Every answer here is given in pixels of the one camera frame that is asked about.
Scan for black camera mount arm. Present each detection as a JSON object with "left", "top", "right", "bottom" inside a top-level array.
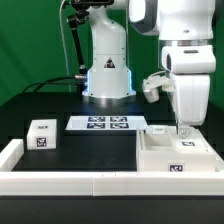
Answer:
[{"left": 65, "top": 0, "right": 114, "bottom": 81}]

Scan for grey hanging cable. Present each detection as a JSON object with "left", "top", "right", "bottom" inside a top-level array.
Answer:
[{"left": 58, "top": 0, "right": 73, "bottom": 94}]

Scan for white U-shaped obstacle fence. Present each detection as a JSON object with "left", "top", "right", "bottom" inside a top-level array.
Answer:
[{"left": 0, "top": 139, "right": 224, "bottom": 196}]

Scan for black cables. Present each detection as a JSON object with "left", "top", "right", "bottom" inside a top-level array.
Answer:
[{"left": 22, "top": 75, "right": 88, "bottom": 94}]

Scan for white cabinet body box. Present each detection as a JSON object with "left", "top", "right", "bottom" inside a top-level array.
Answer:
[{"left": 136, "top": 126, "right": 216, "bottom": 172}]

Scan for white base tag plate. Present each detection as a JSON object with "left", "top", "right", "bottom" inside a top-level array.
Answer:
[{"left": 66, "top": 116, "right": 147, "bottom": 131}]

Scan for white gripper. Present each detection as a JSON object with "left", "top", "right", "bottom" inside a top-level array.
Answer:
[{"left": 161, "top": 45, "right": 216, "bottom": 138}]

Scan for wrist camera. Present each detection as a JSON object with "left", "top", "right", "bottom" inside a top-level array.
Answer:
[{"left": 142, "top": 71, "right": 175, "bottom": 103}]

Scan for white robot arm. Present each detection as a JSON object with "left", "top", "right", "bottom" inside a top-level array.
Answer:
[{"left": 68, "top": 0, "right": 222, "bottom": 136}]

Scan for small white cabinet top block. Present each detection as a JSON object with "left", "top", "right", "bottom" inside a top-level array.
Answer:
[{"left": 27, "top": 119, "right": 57, "bottom": 150}]

